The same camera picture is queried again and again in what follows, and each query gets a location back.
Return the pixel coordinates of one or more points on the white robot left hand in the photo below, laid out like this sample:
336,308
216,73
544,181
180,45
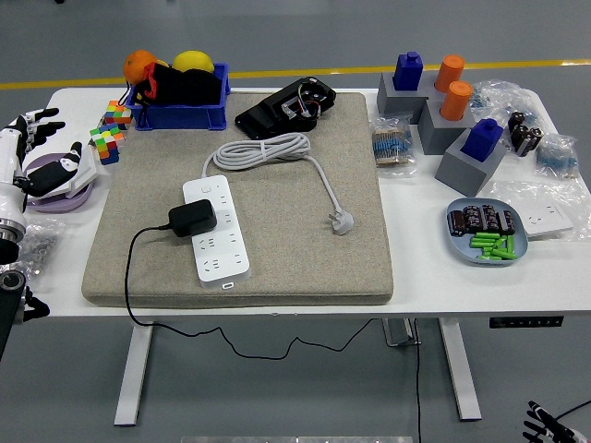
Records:
9,173

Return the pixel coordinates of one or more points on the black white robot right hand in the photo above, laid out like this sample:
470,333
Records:
547,414

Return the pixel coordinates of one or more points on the black plug adapter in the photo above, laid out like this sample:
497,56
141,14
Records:
191,218

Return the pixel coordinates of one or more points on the white power strip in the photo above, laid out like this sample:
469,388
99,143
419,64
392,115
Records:
224,258

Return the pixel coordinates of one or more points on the black table control panel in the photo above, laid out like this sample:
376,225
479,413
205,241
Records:
526,322

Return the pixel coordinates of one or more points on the twisted colourful puzzle cube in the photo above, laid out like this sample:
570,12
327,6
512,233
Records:
105,138

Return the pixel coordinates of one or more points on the white table leg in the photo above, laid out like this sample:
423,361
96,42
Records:
134,369
457,364

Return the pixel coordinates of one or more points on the small colourful puzzle cube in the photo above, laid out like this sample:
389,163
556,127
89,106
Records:
116,113

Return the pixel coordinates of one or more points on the green battery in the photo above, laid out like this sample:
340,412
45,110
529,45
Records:
490,258
487,235
510,244
481,245
487,251
504,254
482,240
500,242

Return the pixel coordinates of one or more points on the orange fruit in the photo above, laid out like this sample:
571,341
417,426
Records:
137,64

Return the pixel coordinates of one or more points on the black pouch with red trim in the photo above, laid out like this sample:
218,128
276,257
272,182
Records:
161,85

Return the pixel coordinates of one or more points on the blue plastic bin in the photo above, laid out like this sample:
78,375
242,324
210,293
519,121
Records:
184,117

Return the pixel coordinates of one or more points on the blue-grey plate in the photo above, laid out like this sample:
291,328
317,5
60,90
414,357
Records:
457,249

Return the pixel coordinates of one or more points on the dark brown capacitor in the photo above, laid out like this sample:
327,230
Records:
508,222
490,217
457,222
473,217

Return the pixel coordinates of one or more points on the plain black cloth pouch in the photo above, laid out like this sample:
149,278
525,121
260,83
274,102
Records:
201,87

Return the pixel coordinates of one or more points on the yellow lemon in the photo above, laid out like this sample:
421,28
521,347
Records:
191,60

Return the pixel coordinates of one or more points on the large clear plastic bag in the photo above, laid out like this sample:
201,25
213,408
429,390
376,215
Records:
512,191

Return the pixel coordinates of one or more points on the grey block holder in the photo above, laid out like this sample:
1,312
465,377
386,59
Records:
461,175
397,104
436,136

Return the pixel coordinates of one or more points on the clear bag of blue parts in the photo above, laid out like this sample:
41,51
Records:
556,159
498,99

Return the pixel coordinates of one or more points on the bag of black capacitors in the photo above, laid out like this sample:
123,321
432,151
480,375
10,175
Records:
524,136

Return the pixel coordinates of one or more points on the blue square peg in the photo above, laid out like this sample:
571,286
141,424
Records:
481,140
407,71

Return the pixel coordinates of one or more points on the beige fabric mat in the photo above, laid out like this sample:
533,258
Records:
286,258

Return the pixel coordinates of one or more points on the clear bag of resistors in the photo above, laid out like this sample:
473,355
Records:
392,145

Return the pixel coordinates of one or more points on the orange cylinder peg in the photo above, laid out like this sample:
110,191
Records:
456,101
449,74

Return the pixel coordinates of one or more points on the white wall switch panel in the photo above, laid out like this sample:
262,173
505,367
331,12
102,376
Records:
90,173

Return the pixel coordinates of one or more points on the metal bracket under table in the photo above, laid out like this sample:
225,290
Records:
397,332

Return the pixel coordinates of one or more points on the white wall socket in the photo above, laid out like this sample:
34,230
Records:
545,221

